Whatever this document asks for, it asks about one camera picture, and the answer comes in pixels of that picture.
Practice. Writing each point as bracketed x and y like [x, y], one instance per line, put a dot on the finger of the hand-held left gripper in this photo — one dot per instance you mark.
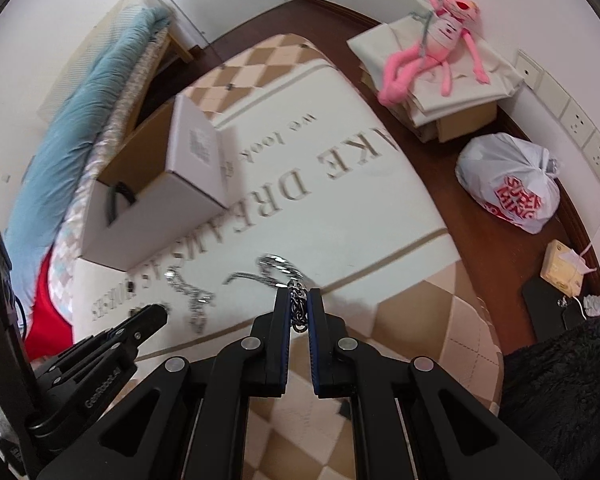
[122, 344]
[150, 316]

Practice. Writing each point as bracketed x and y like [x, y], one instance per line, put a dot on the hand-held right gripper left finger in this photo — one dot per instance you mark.
[284, 355]

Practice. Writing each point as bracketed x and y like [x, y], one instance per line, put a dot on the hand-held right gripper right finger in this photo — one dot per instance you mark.
[313, 360]

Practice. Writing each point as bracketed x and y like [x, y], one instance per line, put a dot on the red cloth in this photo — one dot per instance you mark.
[50, 321]

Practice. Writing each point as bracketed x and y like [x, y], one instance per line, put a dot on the white cardboard box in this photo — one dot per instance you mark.
[195, 160]

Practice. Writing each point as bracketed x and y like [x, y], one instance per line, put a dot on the printed cream checkered blanket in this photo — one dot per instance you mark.
[360, 200]

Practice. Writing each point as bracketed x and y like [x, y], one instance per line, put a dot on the light blue blanket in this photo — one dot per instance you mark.
[70, 150]

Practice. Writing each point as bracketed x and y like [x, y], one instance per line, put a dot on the black flat board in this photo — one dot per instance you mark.
[542, 310]

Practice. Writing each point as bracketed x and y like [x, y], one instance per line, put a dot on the patterned quilt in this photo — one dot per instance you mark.
[143, 67]

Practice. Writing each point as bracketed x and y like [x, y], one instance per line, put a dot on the dark fluffy cloth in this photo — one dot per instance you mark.
[565, 400]

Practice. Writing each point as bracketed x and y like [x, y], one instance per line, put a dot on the white plastic bag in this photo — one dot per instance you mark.
[505, 185]

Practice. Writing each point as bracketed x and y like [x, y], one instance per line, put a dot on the pale yellow box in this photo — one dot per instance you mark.
[560, 267]

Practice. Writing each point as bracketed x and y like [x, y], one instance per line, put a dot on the white ribbed mattress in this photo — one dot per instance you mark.
[90, 45]

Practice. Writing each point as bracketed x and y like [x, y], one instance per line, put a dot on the brown cardboard box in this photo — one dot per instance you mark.
[468, 120]

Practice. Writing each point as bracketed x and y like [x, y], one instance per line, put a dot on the cream cloth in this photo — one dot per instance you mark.
[380, 46]

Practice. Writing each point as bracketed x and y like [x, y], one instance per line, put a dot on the pink plush toy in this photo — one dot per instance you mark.
[445, 35]

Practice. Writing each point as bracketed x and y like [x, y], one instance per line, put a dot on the wooden bed frame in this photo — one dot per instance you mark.
[180, 46]

